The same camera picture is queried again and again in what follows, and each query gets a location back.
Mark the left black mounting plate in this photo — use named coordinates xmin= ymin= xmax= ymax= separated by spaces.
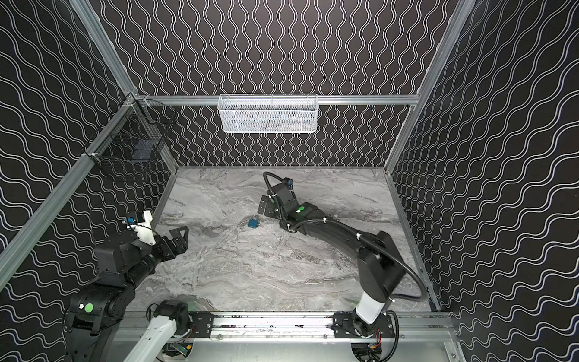
xmin=182 ymin=312 xmax=215 ymax=339

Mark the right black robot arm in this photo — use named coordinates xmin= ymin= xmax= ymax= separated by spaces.
xmin=258 ymin=171 xmax=428 ymax=337

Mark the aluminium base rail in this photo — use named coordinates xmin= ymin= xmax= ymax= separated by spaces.
xmin=92 ymin=311 xmax=455 ymax=343

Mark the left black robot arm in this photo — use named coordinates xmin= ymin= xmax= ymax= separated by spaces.
xmin=63 ymin=226 xmax=189 ymax=361

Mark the black mounting plate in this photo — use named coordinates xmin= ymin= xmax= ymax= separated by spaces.
xmin=330 ymin=312 xmax=395 ymax=339
xmin=182 ymin=312 xmax=215 ymax=339

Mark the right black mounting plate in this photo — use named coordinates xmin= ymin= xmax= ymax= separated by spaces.
xmin=330 ymin=312 xmax=395 ymax=339

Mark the blue padlock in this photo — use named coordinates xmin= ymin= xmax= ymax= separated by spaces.
xmin=247 ymin=215 xmax=259 ymax=229

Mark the white wire mesh basket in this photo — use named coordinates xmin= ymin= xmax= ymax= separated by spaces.
xmin=217 ymin=94 xmax=320 ymax=134

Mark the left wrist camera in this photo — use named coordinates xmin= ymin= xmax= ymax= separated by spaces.
xmin=124 ymin=210 xmax=156 ymax=246

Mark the black wire mesh basket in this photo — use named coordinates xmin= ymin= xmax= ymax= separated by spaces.
xmin=89 ymin=98 xmax=177 ymax=183

